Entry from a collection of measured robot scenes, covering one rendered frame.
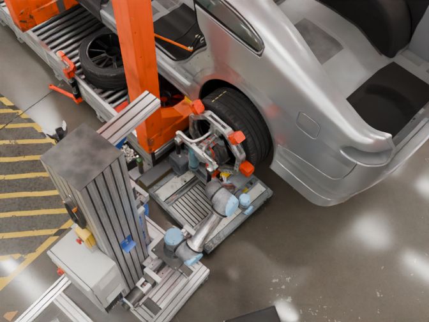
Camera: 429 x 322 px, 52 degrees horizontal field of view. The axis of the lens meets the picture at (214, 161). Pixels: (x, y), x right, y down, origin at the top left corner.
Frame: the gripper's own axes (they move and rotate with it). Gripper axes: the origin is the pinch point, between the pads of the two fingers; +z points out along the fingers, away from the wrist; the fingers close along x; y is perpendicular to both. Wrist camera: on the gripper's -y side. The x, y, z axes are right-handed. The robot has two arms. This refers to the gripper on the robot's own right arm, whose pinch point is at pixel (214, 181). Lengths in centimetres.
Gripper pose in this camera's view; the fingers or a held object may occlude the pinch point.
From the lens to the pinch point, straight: 317.5
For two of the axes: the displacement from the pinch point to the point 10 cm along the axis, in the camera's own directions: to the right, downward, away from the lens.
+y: 0.5, -5.2, -8.5
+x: -6.9, 6.0, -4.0
